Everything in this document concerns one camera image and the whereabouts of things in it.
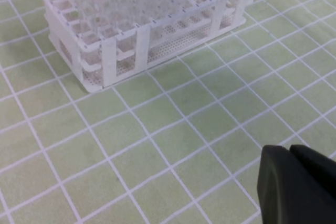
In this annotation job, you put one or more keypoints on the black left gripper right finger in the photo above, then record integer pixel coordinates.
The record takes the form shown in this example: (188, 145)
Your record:
(320, 167)

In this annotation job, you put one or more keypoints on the green checkered tablecloth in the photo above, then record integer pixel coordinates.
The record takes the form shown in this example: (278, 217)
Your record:
(180, 143)

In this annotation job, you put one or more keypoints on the white test tube rack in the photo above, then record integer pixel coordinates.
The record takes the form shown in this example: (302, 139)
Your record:
(106, 41)

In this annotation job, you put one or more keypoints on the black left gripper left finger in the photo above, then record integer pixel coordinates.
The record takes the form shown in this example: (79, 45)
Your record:
(287, 193)

